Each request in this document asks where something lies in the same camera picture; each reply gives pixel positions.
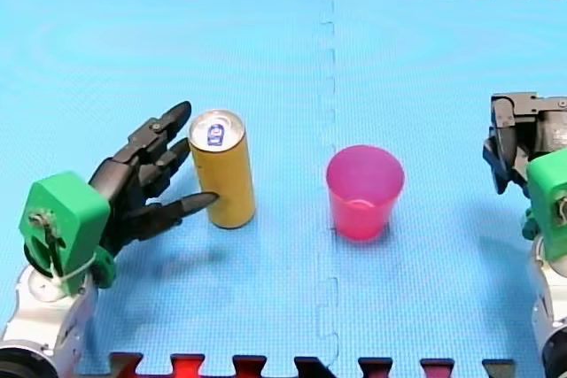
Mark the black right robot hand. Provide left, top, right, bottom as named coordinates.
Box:
left=482, top=92, right=567, bottom=195

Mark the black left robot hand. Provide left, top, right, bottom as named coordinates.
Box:
left=88, top=100, right=219, bottom=258

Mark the pink plastic cup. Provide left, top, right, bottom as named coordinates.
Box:
left=326, top=144, right=405, bottom=243

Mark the yellow drink can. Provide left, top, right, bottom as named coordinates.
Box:
left=188, top=109, right=257, bottom=231

